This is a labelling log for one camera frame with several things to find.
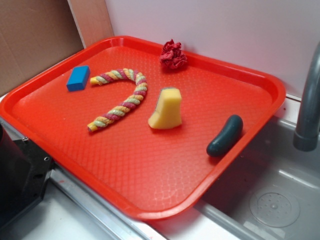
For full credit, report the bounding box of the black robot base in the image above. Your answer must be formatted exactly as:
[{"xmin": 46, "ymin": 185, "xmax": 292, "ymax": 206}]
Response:
[{"xmin": 0, "ymin": 125, "xmax": 53, "ymax": 229}]

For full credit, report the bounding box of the yellow green-backed sponge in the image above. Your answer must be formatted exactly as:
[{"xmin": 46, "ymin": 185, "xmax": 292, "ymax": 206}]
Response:
[{"xmin": 148, "ymin": 87, "xmax": 182, "ymax": 130}]

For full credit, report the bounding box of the red plastic tray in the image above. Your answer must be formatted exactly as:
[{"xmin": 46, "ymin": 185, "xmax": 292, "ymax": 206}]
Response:
[{"xmin": 0, "ymin": 36, "xmax": 286, "ymax": 221}]

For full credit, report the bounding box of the crumpled red cloth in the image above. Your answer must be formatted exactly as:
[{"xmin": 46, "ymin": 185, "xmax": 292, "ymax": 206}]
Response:
[{"xmin": 159, "ymin": 39, "xmax": 188, "ymax": 70}]

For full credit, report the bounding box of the dark green toy cucumber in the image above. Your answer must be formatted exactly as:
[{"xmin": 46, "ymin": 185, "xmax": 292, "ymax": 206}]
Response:
[{"xmin": 206, "ymin": 114, "xmax": 244, "ymax": 157}]

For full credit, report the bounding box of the blue rectangular block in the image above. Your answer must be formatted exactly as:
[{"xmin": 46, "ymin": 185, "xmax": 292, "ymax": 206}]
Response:
[{"xmin": 66, "ymin": 65, "xmax": 90, "ymax": 92}]

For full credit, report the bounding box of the grey plastic sink basin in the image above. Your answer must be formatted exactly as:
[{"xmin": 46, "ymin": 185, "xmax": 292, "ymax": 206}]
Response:
[{"xmin": 152, "ymin": 117, "xmax": 320, "ymax": 240}]

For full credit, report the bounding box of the grey toy faucet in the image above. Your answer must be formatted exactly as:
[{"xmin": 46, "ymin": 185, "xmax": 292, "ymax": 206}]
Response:
[{"xmin": 293, "ymin": 45, "xmax": 320, "ymax": 152}]

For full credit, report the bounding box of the brown cardboard panel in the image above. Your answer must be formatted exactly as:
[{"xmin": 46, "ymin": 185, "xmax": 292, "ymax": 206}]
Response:
[{"xmin": 0, "ymin": 0, "xmax": 114, "ymax": 96}]

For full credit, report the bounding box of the multicolour twisted rope toy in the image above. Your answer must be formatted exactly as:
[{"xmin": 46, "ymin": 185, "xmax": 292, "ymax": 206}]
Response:
[{"xmin": 87, "ymin": 68, "xmax": 148, "ymax": 132}]

